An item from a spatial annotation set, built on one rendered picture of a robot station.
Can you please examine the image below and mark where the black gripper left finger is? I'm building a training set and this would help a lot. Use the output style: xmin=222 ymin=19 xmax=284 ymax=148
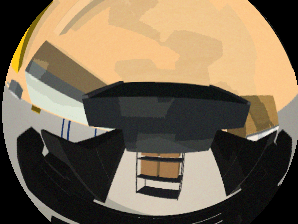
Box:
xmin=40 ymin=128 xmax=125 ymax=204

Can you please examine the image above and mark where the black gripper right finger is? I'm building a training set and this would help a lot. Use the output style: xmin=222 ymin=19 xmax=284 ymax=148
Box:
xmin=210 ymin=131 xmax=277 ymax=196

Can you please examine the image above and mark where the yellow flat bar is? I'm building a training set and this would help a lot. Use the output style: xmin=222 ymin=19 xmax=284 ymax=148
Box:
xmin=12 ymin=2 xmax=53 ymax=73

